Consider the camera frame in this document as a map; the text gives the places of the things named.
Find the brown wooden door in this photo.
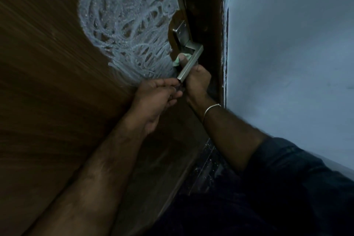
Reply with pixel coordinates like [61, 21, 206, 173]
[0, 0, 211, 236]

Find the person's left hand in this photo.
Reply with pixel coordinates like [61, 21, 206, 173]
[128, 77, 184, 135]

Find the person's right hand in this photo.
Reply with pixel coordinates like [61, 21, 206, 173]
[178, 52, 212, 106]

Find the person's right forearm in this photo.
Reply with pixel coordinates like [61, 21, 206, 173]
[191, 97, 269, 173]

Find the thin metal bracelet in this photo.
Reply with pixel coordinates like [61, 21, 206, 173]
[202, 103, 222, 124]

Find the person's left forearm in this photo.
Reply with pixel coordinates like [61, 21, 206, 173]
[25, 114, 155, 236]

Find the silver metal door handle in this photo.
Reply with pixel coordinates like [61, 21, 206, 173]
[167, 18, 204, 83]

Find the green cleaning cloth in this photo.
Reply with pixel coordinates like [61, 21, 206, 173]
[172, 53, 191, 67]

